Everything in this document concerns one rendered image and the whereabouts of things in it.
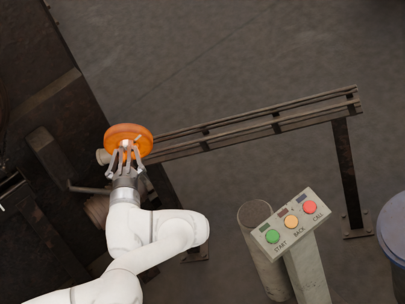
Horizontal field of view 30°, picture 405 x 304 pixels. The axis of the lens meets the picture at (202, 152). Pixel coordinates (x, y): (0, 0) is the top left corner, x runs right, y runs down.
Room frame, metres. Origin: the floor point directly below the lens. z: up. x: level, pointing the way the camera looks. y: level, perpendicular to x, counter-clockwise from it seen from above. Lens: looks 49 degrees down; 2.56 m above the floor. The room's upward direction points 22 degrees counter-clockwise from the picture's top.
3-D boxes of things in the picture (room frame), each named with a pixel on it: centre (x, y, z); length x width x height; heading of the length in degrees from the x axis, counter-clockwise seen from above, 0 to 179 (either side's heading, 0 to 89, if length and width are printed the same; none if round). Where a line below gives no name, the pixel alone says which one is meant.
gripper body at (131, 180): (1.49, 0.25, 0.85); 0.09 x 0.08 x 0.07; 164
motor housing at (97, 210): (1.75, 0.35, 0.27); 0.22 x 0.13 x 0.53; 109
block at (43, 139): (1.86, 0.49, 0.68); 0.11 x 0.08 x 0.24; 19
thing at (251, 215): (1.43, -0.08, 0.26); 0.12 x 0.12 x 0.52
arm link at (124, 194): (1.42, 0.27, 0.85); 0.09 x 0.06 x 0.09; 74
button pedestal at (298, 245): (1.29, -0.17, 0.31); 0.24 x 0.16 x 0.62; 109
